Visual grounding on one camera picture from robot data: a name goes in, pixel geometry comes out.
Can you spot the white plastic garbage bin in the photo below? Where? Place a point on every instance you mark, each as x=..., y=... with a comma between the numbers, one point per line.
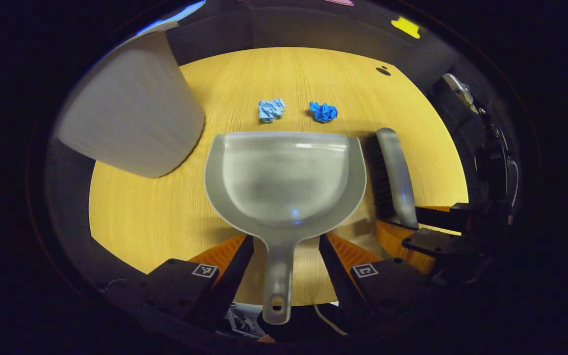
x=131, y=108

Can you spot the printed paper sheet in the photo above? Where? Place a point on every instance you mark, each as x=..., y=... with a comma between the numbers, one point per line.
x=244, y=323

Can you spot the black desk grommet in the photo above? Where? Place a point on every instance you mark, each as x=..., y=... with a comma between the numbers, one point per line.
x=384, y=71

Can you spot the silver clamp device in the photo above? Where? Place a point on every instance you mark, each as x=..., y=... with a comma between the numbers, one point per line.
x=459, y=91

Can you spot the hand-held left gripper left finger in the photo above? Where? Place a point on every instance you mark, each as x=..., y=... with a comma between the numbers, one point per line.
x=230, y=276

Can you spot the grey translucent dustpan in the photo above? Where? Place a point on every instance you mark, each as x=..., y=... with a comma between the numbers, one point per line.
x=284, y=182

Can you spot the dark blue paper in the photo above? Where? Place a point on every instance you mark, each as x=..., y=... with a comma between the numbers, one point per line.
x=323, y=112

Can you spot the black tripod stand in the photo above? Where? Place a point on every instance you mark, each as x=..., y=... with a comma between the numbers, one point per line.
x=496, y=158

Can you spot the light blue paper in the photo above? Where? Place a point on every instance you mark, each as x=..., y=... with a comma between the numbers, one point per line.
x=271, y=110

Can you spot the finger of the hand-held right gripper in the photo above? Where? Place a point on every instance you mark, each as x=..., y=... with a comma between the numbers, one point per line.
x=407, y=246
x=442, y=217

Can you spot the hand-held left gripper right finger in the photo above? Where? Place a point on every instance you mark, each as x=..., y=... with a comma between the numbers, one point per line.
x=336, y=276

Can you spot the small grey broom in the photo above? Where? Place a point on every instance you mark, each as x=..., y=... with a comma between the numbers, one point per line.
x=397, y=172

